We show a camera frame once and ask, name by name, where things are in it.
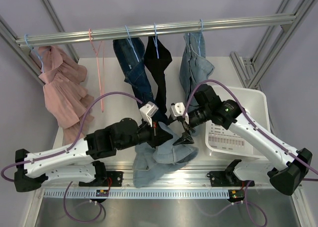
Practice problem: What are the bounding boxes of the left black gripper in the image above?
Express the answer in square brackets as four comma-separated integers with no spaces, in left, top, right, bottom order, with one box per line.
[117,117,173,151]

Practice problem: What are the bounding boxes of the light blue denim skirt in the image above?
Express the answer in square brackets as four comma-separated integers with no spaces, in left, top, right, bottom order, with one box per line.
[132,122,199,188]

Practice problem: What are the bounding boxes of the pink wire hanger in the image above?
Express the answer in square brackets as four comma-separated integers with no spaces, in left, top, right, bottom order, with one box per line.
[88,27,106,113]

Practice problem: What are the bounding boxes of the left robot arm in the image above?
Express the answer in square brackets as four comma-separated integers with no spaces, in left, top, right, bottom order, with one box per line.
[14,118,173,192]

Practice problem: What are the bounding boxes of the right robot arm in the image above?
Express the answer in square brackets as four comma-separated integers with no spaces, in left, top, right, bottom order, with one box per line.
[170,84,313,196]

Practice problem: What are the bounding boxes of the dark blue denim skirt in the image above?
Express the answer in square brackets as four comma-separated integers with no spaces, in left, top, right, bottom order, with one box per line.
[113,38,168,124]

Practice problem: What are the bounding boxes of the blue hanger of pale denim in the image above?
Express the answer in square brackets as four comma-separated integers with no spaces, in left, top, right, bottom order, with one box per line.
[188,19,206,58]

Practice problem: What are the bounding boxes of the blue hanger of pink dress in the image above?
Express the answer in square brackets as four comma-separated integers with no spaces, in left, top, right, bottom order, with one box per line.
[24,34,49,73]

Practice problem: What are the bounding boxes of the white plastic basket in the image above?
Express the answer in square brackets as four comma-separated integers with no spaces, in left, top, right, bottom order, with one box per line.
[205,86,270,160]

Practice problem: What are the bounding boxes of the pale blue denim garment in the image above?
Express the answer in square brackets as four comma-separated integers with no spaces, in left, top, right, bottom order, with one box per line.
[178,32,216,137]

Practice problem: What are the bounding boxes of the black garment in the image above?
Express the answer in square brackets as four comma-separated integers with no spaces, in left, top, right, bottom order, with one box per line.
[144,36,172,114]

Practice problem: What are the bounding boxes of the pink ruffled dress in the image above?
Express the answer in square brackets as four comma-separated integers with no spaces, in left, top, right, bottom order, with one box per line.
[38,46,94,145]

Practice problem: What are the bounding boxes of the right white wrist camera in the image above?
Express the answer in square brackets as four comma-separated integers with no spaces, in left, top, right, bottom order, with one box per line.
[169,102,189,124]

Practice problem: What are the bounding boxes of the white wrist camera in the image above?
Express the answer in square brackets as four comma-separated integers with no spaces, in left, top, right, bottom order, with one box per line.
[139,101,159,127]
[169,102,189,124]

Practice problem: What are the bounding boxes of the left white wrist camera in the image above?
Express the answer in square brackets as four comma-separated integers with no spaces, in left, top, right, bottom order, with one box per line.
[139,101,159,127]

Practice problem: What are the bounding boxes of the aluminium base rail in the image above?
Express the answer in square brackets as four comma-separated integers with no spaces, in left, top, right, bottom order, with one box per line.
[63,161,303,189]

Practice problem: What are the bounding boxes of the aluminium frame right post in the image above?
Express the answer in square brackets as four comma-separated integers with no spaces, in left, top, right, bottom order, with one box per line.
[230,0,318,89]

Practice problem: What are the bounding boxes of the aluminium frame post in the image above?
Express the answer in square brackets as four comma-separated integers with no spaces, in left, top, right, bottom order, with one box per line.
[230,0,318,89]
[0,0,65,86]

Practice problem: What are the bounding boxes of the light blue wire hanger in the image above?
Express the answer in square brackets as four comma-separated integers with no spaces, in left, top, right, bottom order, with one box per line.
[125,25,140,62]

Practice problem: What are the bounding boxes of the white slotted cable duct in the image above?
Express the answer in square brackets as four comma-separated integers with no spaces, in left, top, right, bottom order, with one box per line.
[44,189,230,199]

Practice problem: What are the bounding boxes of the aluminium hanging rail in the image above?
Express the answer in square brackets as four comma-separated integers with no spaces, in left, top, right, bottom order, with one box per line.
[15,13,296,48]

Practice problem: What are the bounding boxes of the aluminium frame left post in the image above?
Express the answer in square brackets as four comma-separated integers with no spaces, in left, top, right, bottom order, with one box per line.
[0,0,65,86]

